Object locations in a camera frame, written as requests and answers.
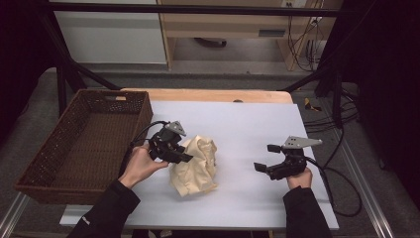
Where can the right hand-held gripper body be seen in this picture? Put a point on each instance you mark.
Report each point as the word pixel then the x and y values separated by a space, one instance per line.
pixel 290 163

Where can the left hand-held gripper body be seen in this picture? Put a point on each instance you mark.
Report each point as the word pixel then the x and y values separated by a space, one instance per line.
pixel 162 142

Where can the cream cloth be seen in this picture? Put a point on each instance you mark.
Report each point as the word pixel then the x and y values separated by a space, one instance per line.
pixel 194 170

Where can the brown wicker basket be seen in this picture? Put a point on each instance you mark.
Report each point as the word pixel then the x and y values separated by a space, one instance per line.
pixel 85 148

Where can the person's right hand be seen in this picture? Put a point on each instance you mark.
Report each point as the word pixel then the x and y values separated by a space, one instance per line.
pixel 299 181

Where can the person's left hand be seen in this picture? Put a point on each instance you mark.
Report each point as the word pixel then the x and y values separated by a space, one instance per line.
pixel 140 167

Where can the white foam mat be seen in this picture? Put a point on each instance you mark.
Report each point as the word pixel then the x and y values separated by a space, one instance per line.
pixel 251 132

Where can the yellow and black clip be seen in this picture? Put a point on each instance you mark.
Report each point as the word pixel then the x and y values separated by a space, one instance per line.
pixel 310 105

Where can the black metal stand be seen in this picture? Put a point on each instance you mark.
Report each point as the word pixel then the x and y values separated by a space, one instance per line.
pixel 336 95
pixel 62 86

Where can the white cabinet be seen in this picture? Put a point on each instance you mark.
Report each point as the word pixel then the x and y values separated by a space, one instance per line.
pixel 112 36

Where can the black curtain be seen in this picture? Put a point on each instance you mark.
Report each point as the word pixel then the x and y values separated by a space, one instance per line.
pixel 20 59
pixel 389 82

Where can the light wooden desk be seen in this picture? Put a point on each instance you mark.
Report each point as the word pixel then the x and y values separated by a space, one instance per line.
pixel 228 26

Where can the aluminium rail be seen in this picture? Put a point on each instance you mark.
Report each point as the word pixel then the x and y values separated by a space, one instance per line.
pixel 366 188
pixel 11 216

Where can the black horizontal frame bar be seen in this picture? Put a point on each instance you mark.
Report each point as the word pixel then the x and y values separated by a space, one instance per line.
pixel 198 9

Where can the wall power outlet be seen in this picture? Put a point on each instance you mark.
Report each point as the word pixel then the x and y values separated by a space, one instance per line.
pixel 288 3

